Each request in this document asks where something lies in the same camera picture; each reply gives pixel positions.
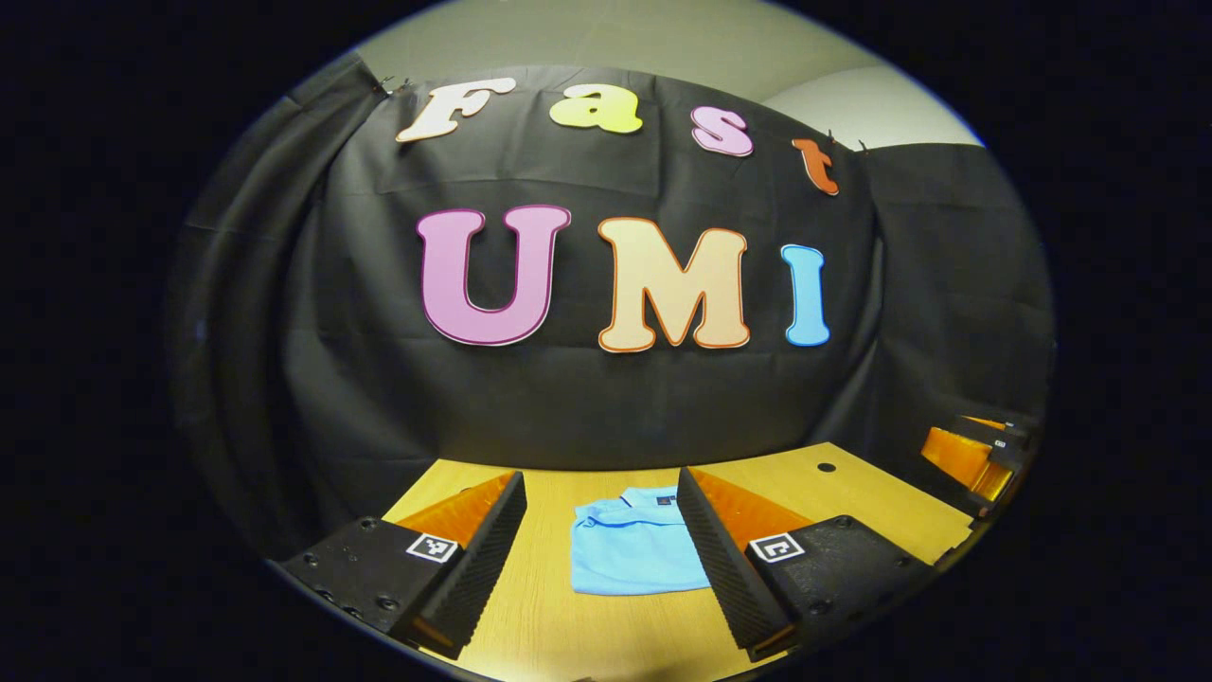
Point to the black backdrop cloth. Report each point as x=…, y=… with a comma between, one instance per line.
x=568, y=398

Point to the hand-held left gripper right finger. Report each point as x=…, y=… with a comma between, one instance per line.
x=720, y=578

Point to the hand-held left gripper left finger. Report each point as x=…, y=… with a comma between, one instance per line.
x=483, y=573

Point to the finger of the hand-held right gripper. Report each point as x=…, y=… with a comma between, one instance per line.
x=961, y=459
x=1008, y=431

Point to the light blue T-shirt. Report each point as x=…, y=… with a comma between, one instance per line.
x=634, y=549

